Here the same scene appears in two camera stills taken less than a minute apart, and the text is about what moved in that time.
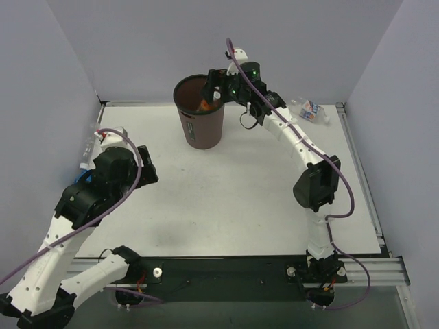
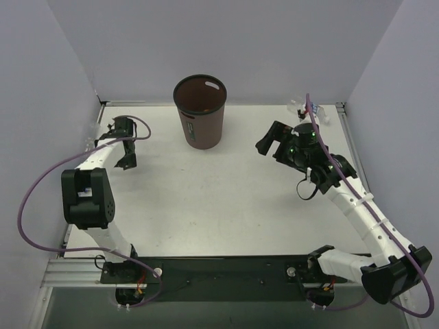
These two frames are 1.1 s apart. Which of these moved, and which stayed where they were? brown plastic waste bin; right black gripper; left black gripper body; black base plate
Moved: right black gripper; left black gripper body
Stayed: black base plate; brown plastic waste bin
